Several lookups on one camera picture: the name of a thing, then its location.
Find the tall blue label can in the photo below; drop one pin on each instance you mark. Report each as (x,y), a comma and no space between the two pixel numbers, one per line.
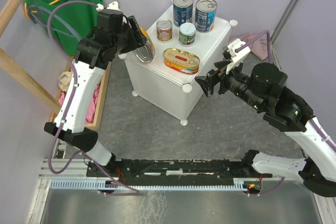
(182,11)

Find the small pink label can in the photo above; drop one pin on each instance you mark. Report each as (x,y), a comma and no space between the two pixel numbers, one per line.
(164,30)

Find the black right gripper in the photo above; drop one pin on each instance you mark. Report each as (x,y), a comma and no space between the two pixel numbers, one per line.
(215,77)

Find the white slotted cable duct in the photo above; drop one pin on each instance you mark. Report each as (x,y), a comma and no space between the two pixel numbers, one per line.
(101,184)

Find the white cube cabinet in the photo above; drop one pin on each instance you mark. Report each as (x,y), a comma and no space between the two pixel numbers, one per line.
(172,91)

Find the mauve crumpled cloth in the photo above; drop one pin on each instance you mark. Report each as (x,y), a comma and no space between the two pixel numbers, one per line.
(258,47)

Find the red oval sardine tin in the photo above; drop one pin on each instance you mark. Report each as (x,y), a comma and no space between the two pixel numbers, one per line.
(181,61)

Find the silver oval fish tin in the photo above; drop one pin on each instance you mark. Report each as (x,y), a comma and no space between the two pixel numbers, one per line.
(146,53)

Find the blue white label can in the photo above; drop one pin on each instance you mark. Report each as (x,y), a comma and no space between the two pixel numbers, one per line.
(205,13)

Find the white lid green jar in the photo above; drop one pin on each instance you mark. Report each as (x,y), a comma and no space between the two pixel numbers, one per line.
(187,32)

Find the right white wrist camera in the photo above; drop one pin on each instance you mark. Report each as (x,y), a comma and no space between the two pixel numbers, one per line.
(236,51)

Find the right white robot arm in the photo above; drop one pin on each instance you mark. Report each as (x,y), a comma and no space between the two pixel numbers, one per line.
(294,117)

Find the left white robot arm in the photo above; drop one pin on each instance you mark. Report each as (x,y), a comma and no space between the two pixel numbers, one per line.
(87,140)

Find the wooden diagonal beam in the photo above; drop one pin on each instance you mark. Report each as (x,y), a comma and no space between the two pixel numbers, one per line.
(17,72)

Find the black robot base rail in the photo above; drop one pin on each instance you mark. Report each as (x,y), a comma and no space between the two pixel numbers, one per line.
(183,172)

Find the green tank top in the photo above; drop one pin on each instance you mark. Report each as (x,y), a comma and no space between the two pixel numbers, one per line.
(82,18)

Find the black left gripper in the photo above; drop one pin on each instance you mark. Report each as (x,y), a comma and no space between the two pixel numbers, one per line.
(138,40)

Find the pink crumpled cloth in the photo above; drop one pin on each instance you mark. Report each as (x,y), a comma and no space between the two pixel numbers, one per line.
(92,106)

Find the beige crumpled cloth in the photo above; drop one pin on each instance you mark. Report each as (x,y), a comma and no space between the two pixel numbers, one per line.
(64,80)

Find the wooden tray frame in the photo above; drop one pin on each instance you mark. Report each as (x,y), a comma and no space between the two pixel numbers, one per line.
(99,103)

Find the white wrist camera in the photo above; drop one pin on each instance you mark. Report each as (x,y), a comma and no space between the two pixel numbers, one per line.
(236,51)
(113,5)

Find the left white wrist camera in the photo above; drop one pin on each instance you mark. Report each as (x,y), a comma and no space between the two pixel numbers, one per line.
(113,5)

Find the wooden rack pole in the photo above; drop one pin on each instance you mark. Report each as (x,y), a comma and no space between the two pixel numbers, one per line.
(8,12)

